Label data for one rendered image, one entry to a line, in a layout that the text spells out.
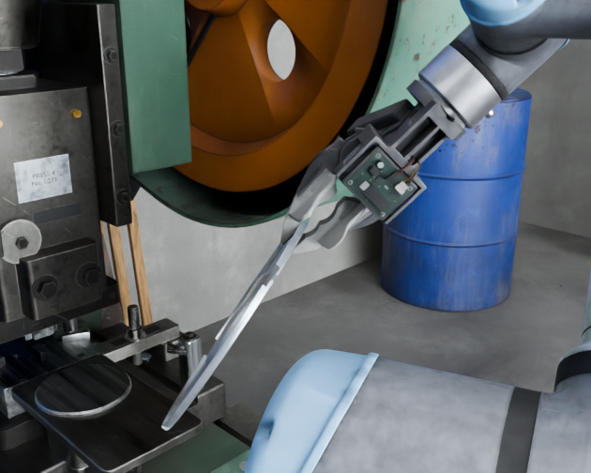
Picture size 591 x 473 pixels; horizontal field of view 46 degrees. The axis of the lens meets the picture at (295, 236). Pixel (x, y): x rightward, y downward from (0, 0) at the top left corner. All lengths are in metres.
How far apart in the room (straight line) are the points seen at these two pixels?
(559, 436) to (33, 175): 0.71
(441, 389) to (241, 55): 0.84
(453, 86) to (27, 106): 0.50
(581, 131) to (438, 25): 3.18
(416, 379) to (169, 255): 2.31
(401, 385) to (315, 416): 0.05
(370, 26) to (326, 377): 0.60
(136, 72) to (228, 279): 2.02
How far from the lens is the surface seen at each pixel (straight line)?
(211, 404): 1.13
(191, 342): 1.06
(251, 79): 1.13
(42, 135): 0.92
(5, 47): 0.93
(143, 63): 0.93
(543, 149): 4.15
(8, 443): 1.05
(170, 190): 1.28
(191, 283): 2.76
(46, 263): 0.92
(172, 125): 0.96
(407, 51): 0.87
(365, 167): 0.66
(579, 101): 4.04
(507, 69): 0.68
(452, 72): 0.68
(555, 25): 0.60
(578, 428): 0.37
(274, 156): 1.06
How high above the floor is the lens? 1.29
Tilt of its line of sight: 20 degrees down
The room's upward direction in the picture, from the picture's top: straight up
